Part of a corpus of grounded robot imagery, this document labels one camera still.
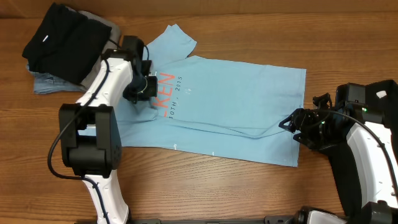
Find light blue printed t-shirt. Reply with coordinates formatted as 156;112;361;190
116;25;306;167

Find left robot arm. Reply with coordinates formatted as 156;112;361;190
47;35;158;223

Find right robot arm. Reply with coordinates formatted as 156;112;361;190
279;80;397;223

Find folded grey garment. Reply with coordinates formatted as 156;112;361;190
65;6;123;92

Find black garment at right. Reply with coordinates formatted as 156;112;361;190
366;80;397;138

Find folded black garment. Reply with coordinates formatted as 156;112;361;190
22;3;111;85

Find folded blue jeans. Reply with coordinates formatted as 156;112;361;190
26;64;86;95

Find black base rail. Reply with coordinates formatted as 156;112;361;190
127;215;307;224

